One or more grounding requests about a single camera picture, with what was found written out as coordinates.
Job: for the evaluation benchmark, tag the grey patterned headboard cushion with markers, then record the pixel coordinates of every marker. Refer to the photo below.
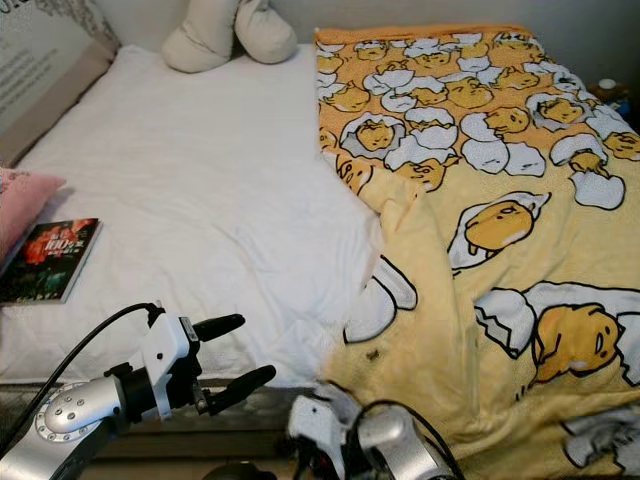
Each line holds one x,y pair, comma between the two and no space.
45,80

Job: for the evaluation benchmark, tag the small bottle white cap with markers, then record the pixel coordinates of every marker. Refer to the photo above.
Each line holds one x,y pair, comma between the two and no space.
609,88

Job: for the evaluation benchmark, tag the white quilted mattress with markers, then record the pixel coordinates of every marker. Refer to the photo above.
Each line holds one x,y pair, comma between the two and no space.
210,200

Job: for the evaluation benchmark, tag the black robot leg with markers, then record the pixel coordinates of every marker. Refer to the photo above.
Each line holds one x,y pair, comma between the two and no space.
240,472

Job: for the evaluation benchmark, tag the beige plush toy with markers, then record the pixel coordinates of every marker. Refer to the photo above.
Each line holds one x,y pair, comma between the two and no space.
215,40

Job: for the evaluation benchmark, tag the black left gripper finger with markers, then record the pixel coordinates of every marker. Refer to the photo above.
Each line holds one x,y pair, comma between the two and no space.
245,388
222,325

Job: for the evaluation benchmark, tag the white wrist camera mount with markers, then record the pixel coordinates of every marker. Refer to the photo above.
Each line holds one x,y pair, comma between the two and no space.
168,355
317,428

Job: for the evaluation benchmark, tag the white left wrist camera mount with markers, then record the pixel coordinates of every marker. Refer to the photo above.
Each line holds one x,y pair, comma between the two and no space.
168,355

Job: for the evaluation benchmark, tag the yellow egg cartoon blanket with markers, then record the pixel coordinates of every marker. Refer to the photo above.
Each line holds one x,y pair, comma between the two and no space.
460,150

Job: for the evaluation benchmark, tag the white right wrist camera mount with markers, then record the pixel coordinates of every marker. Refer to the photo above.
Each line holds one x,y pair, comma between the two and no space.
317,428

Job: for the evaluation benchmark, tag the pink pillow with white print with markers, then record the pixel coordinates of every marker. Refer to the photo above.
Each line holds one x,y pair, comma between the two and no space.
25,205

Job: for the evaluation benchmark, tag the dark paperback book red cover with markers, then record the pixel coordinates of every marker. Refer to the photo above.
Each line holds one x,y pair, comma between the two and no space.
50,260

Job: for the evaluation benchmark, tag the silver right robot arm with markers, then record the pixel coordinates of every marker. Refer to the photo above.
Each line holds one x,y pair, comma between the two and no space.
405,450

